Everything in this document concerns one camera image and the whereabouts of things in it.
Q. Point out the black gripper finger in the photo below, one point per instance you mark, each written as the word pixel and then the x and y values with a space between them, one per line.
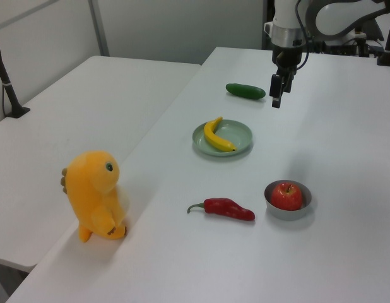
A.
pixel 288 82
pixel 274 90

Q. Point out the small grey bowl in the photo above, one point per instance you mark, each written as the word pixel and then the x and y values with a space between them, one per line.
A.
pixel 289 215

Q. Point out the yellow banana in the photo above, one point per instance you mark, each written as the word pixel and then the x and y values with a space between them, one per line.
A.
pixel 215 139

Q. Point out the green cucumber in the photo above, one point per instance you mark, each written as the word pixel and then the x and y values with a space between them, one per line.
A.
pixel 245 91

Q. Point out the red chili pepper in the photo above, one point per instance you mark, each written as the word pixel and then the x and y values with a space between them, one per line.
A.
pixel 226 209

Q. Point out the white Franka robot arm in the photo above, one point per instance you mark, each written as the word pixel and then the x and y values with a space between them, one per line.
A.
pixel 286 12

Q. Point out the black equipment behind table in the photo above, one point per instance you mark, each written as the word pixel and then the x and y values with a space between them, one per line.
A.
pixel 343 49

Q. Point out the red apple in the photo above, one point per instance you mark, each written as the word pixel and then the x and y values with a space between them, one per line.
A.
pixel 286 197

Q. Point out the pale green plate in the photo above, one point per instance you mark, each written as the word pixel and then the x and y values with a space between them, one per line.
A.
pixel 239 134

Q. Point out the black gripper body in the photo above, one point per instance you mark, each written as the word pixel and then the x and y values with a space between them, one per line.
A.
pixel 286 58

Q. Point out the orange plush toy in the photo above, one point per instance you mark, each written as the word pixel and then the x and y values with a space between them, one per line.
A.
pixel 94 189

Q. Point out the black camera stand pole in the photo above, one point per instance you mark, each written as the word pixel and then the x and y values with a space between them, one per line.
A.
pixel 9 86
pixel 387 53

